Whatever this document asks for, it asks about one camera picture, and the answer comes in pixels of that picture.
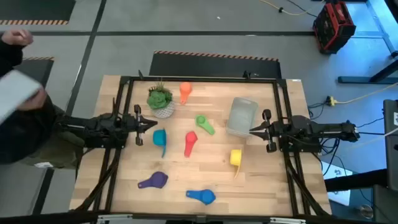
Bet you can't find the blue measuring cup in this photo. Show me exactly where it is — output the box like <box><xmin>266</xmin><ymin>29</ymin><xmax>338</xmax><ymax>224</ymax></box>
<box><xmin>185</xmin><ymin>189</ymin><xmax>216</xmax><ymax>206</ymax></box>

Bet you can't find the black floor cable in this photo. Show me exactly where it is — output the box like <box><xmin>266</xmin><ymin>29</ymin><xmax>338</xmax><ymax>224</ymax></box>
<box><xmin>285</xmin><ymin>0</ymin><xmax>315</xmax><ymax>18</ymax></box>

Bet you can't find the person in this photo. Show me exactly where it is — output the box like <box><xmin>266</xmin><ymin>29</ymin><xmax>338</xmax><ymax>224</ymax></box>
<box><xmin>0</xmin><ymin>29</ymin><xmax>86</xmax><ymax>166</ymax></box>

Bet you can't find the white board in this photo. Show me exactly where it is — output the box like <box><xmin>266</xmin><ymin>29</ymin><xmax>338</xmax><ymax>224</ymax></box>
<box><xmin>0</xmin><ymin>70</ymin><xmax>44</xmax><ymax>125</ymax></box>

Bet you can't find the black hazard-striped floor mat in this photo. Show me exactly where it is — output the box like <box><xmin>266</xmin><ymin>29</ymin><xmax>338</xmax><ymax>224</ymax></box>
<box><xmin>15</xmin><ymin>57</ymin><xmax>55</xmax><ymax>91</ymax></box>
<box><xmin>0</xmin><ymin>0</ymin><xmax>76</xmax><ymax>26</ymax></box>
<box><xmin>149</xmin><ymin>50</ymin><xmax>282</xmax><ymax>79</ymax></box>

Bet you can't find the succulent in patterned pot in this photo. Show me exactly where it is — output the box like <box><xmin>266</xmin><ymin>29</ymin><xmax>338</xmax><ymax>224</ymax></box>
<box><xmin>146</xmin><ymin>79</ymin><xmax>175</xmax><ymax>119</ymax></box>

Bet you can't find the black beam with silver brackets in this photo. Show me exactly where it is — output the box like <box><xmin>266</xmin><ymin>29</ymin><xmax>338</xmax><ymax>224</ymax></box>
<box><xmin>0</xmin><ymin>210</ymin><xmax>398</xmax><ymax>224</ymax></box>

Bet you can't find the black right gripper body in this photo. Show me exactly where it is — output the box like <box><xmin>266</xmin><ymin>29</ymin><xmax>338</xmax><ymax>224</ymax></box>
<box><xmin>262</xmin><ymin>108</ymin><xmax>282</xmax><ymax>153</ymax></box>

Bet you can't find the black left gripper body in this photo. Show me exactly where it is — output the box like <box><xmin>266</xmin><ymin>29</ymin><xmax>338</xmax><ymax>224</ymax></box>
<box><xmin>123</xmin><ymin>105</ymin><xmax>144</xmax><ymax>146</ymax></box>

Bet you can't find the white paper sheet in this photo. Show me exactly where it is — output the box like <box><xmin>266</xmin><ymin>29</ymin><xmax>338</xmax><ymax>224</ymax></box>
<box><xmin>322</xmin><ymin>161</ymin><xmax>354</xmax><ymax>207</ymax></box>

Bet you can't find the purple measuring cup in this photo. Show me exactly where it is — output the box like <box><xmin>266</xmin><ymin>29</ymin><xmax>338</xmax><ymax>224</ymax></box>
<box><xmin>137</xmin><ymin>171</ymin><xmax>169</xmax><ymax>190</ymax></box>

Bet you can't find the black desk frame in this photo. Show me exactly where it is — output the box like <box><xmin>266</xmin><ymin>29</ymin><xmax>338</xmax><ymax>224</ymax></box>
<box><xmin>338</xmin><ymin>0</ymin><xmax>398</xmax><ymax>85</ymax></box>

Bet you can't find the black cabinet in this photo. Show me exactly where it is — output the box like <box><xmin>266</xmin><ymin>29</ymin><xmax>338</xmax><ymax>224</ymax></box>
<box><xmin>382</xmin><ymin>99</ymin><xmax>398</xmax><ymax>191</ymax></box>

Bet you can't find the teal measuring cup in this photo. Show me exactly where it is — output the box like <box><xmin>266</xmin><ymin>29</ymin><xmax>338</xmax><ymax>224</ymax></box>
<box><xmin>152</xmin><ymin>128</ymin><xmax>168</xmax><ymax>159</ymax></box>

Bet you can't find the yellow measuring cup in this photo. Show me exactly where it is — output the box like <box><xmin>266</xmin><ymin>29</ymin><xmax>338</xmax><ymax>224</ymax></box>
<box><xmin>229</xmin><ymin>149</ymin><xmax>243</xmax><ymax>180</ymax></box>

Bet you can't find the red measuring cup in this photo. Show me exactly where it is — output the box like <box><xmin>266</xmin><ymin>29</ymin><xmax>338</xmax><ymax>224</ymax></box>
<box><xmin>183</xmin><ymin>131</ymin><xmax>198</xmax><ymax>158</ymax></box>

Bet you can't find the green measuring cup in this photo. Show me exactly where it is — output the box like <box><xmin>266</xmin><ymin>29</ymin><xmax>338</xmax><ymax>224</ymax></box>
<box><xmin>195</xmin><ymin>114</ymin><xmax>216</xmax><ymax>136</ymax></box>

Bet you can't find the red and black tool box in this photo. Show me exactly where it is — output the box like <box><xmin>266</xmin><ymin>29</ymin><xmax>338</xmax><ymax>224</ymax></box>
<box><xmin>312</xmin><ymin>1</ymin><xmax>357</xmax><ymax>55</ymax></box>

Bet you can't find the orange measuring cup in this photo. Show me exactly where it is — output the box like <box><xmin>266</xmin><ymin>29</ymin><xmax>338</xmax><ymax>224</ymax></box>
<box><xmin>179</xmin><ymin>82</ymin><xmax>193</xmax><ymax>105</ymax></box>

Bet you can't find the round metal cap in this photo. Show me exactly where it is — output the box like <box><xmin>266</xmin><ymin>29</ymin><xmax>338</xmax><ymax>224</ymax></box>
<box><xmin>357</xmin><ymin>203</ymin><xmax>374</xmax><ymax>219</ymax></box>

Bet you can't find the person's hand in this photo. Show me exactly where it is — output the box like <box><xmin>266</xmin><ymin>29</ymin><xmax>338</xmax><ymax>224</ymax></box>
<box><xmin>1</xmin><ymin>29</ymin><xmax>34</xmax><ymax>47</ymax></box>
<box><xmin>17</xmin><ymin>88</ymin><xmax>48</xmax><ymax>112</ymax></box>

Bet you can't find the black bar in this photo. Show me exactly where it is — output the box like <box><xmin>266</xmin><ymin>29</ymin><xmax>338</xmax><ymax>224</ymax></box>
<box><xmin>324</xmin><ymin>169</ymin><xmax>388</xmax><ymax>192</ymax></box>

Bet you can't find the black aluminium table frame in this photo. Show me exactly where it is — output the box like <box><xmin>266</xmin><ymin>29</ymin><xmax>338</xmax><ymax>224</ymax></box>
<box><xmin>70</xmin><ymin>70</ymin><xmax>332</xmax><ymax>218</ymax></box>

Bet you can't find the yellow extension cable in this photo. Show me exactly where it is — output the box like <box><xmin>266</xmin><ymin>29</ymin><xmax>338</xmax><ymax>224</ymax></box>
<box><xmin>259</xmin><ymin>0</ymin><xmax>326</xmax><ymax>16</ymax></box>

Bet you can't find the black power cable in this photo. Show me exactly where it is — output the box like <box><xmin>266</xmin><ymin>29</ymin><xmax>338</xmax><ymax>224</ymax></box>
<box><xmin>356</xmin><ymin>116</ymin><xmax>386</xmax><ymax>129</ymax></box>

